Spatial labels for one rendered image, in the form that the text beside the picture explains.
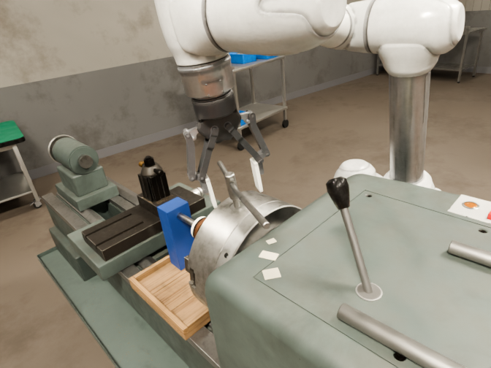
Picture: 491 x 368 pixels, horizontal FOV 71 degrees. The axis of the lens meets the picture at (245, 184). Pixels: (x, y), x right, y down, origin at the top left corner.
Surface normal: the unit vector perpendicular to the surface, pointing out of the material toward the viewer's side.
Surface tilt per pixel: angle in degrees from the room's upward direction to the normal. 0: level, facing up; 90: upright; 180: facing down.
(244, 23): 102
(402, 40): 109
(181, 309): 0
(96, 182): 90
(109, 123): 90
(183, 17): 92
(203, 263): 62
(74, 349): 0
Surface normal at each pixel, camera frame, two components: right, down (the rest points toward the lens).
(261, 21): -0.50, 0.60
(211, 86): 0.31, 0.46
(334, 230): -0.10, -0.88
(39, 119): 0.60, 0.32
